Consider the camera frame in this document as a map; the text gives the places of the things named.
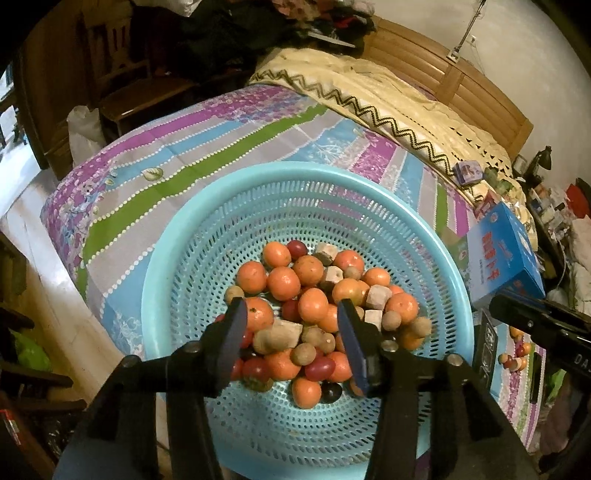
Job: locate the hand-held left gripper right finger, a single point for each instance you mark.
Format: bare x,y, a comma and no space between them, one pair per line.
351,337

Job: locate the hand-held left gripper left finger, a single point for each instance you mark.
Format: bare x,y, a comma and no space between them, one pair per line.
238,323

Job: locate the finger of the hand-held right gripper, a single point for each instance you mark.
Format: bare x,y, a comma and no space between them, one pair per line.
531,307

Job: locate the single orange tangerine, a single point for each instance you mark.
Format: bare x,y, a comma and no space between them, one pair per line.
516,332

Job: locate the single brown longan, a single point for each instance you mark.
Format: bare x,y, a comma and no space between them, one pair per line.
511,363

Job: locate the pile of orange tangerines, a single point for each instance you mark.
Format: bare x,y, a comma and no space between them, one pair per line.
281,282

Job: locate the light blue plastic basket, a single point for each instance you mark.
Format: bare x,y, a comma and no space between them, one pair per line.
300,217

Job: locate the tan cube-shaped chunk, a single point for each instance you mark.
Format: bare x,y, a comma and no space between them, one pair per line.
372,319
377,295
286,331
325,252
333,277

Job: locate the blue cardboard box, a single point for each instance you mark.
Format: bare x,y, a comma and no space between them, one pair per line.
498,249

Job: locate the heap of clothes and bags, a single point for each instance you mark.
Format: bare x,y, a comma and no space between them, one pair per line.
579,240

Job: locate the cluttered nightstand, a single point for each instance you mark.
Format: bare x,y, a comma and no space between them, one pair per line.
545,212

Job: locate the dark desk lamp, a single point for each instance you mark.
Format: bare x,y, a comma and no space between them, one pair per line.
545,159

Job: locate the small purple box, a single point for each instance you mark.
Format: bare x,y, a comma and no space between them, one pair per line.
466,173

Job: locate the striped floral bedsheet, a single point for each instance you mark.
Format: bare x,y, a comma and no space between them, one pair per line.
207,134

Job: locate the green plastic bag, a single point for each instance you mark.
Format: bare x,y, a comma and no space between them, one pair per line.
27,355

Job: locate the wooden bed headboard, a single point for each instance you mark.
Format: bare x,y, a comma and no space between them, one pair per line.
461,83

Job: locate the white plastic bag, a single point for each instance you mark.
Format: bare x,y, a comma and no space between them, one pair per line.
83,134

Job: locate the wooden chair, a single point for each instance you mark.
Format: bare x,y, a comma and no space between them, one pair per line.
138,97

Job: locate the cream zigzag-trim quilt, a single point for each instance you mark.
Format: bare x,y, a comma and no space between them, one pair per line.
369,87

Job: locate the pile of clothes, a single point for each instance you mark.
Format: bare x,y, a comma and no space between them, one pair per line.
258,27

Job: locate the white wall socket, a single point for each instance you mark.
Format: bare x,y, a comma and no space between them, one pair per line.
453,56

